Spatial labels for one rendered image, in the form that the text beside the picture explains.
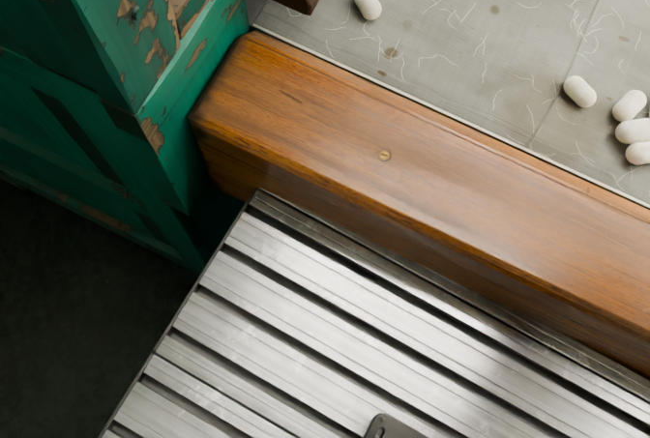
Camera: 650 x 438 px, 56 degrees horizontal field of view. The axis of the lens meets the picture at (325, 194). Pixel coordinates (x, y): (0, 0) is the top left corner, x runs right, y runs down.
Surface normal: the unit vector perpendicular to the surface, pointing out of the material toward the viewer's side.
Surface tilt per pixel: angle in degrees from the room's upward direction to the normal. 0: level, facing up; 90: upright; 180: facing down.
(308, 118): 0
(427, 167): 0
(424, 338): 0
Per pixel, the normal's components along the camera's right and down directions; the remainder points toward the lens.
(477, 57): 0.06, -0.31
